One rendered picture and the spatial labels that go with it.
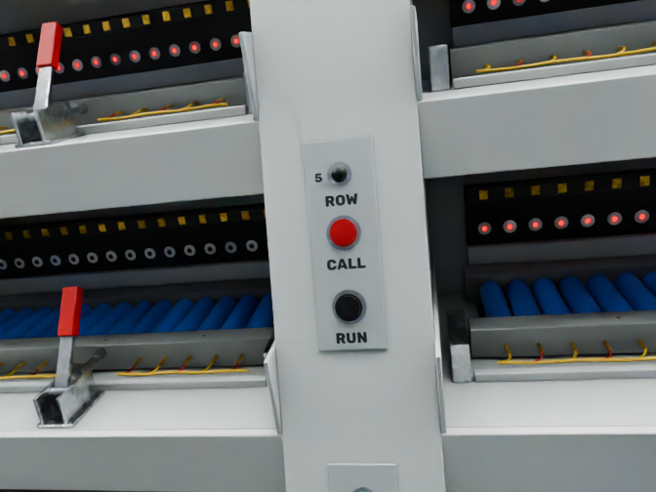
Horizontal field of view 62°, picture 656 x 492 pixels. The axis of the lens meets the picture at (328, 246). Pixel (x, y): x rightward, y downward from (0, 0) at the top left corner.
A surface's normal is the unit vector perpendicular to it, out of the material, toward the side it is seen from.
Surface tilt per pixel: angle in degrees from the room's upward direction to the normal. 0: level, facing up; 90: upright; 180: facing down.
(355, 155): 90
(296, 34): 90
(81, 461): 109
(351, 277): 90
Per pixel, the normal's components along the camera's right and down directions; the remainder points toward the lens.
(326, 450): -0.19, 0.02
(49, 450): -0.15, 0.34
